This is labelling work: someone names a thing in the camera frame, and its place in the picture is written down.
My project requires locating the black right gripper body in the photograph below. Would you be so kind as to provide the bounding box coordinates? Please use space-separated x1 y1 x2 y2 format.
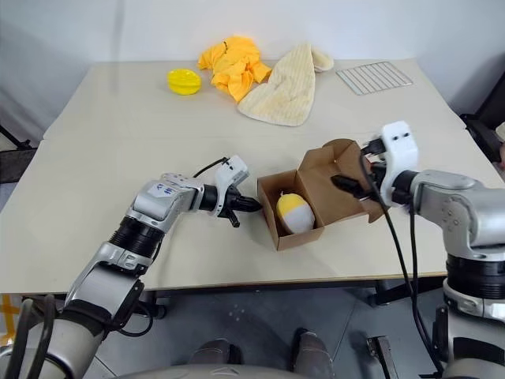
356 136 387 203

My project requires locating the metal wire rack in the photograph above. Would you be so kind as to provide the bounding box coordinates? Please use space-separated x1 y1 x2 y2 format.
335 61 414 96

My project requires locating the bystander in cream clothes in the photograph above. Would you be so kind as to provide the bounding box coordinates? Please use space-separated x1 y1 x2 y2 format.
495 121 505 169

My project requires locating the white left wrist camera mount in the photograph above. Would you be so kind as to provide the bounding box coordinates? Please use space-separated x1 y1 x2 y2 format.
214 155 249 218

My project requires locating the brown cardboard box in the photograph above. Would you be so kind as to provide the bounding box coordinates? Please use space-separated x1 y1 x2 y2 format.
256 137 386 252

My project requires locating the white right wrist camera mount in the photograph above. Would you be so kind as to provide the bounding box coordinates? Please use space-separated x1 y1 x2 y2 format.
378 121 419 207

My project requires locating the crumpled yellow cloth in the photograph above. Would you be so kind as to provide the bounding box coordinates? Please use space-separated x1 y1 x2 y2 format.
196 34 273 103

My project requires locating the yellow and white plush egg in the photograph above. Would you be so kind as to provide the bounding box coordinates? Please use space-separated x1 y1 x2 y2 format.
275 190 316 234

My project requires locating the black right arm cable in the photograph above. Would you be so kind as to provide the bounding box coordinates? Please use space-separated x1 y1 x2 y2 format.
358 137 445 374

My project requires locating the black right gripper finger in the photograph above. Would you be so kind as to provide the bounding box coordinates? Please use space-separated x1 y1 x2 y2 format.
330 174 362 198

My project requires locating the dark metal bar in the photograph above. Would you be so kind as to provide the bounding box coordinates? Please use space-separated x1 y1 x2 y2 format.
365 335 403 379

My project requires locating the dark rounded shape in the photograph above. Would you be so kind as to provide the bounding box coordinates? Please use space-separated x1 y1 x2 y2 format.
294 328 336 370
191 338 241 366

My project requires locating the cream ribbed towel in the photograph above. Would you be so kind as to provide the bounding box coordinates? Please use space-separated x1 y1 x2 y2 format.
237 42 335 128

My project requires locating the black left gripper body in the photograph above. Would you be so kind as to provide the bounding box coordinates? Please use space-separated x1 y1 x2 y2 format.
220 188 243 230

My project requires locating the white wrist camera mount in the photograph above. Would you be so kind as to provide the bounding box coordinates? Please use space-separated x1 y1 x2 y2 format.
214 155 249 218
378 121 419 207

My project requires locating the yellow ridged plastic ball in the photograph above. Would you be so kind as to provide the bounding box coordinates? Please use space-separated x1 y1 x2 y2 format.
166 68 203 96

